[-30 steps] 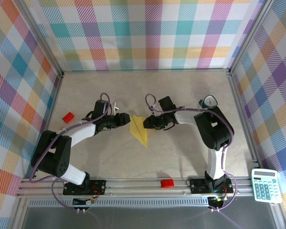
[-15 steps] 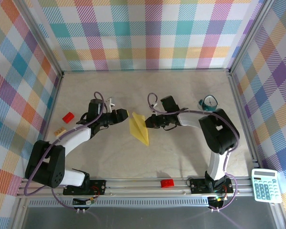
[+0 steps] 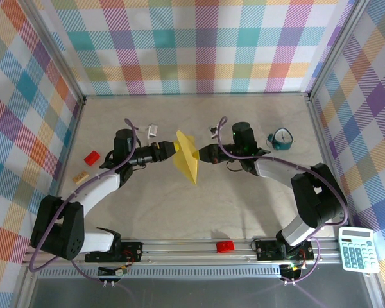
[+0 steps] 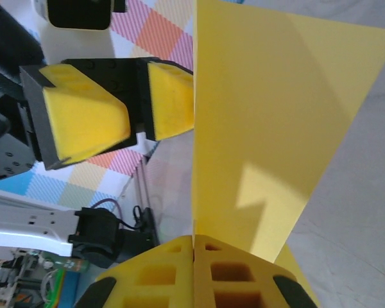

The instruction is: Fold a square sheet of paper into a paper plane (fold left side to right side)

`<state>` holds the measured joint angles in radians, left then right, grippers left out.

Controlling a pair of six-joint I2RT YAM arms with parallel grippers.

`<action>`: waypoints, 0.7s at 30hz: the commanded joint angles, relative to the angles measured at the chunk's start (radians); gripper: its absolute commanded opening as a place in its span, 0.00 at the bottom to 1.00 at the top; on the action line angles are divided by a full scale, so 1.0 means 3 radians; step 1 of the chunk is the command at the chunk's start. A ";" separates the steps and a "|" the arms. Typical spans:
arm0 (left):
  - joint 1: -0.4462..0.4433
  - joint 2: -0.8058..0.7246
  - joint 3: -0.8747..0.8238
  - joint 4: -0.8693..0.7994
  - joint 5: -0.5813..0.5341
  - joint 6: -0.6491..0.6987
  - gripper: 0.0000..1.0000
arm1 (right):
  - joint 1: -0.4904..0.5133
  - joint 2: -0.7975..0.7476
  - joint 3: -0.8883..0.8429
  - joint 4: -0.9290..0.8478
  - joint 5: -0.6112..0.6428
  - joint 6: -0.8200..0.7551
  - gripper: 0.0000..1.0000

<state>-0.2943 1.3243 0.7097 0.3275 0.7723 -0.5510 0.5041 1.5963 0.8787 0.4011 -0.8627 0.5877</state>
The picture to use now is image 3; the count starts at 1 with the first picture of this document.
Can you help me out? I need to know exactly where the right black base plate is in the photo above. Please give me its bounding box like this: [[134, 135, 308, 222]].
[[255, 239, 315, 261]]

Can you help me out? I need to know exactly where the yellow paper sheet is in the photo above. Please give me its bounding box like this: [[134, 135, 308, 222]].
[[172, 130, 200, 187]]

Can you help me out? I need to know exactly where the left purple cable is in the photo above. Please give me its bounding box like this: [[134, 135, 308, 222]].
[[28, 118, 139, 284]]

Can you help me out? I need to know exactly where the red plastic block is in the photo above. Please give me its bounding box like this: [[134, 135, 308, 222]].
[[216, 239, 236, 254], [84, 150, 101, 166]]

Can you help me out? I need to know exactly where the purple cable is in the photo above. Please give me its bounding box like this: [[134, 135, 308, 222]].
[[28, 118, 139, 284], [216, 115, 349, 284]]

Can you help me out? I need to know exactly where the right connector board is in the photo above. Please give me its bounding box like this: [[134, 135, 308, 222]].
[[280, 263, 307, 280]]

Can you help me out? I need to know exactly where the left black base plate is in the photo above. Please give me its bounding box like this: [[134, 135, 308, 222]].
[[85, 241, 144, 263]]

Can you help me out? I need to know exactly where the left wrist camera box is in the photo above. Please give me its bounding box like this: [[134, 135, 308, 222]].
[[144, 124, 160, 139]]

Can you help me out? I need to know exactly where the teal alarm clock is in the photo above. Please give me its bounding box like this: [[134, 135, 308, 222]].
[[265, 127, 295, 151]]

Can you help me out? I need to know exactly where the white calculator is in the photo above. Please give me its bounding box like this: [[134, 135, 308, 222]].
[[338, 227, 381, 274]]

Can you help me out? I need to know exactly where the slotted grey cable duct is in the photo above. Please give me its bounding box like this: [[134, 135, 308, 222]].
[[38, 268, 282, 278]]

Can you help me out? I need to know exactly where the aluminium mounting rail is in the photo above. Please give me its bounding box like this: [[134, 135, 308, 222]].
[[22, 239, 344, 266]]

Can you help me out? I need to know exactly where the left connector board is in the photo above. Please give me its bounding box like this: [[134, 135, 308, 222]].
[[98, 264, 129, 277]]

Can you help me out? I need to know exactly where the small wooden block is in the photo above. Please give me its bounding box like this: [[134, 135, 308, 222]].
[[73, 171, 90, 185]]

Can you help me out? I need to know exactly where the connector board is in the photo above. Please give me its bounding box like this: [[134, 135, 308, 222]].
[[280, 263, 307, 280], [98, 264, 129, 277]]

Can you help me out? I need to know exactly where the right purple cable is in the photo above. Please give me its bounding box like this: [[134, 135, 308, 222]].
[[216, 115, 349, 284]]

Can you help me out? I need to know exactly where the aluminium wall rail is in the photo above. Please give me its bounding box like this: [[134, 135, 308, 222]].
[[83, 92, 311, 100]]

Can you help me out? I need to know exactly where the aluminium side rail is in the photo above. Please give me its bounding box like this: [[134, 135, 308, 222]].
[[44, 98, 86, 241], [307, 98, 354, 227]]

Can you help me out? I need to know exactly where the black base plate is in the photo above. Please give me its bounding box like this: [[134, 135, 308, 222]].
[[255, 239, 315, 261], [85, 241, 144, 263]]

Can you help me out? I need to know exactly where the aluminium corner post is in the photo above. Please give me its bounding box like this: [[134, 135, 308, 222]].
[[307, 0, 373, 99], [19, 0, 86, 103]]

